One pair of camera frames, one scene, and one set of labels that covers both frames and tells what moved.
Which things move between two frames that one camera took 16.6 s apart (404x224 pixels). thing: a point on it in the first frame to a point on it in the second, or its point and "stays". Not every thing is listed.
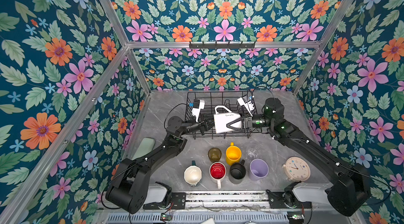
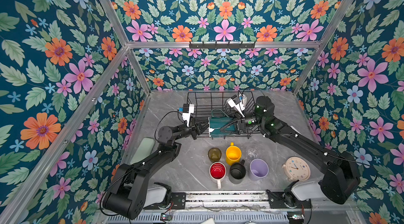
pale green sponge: [146, 146] stays
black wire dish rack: [234, 112] stays
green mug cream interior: [192, 174] to [220, 126]
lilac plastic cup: [259, 169] stays
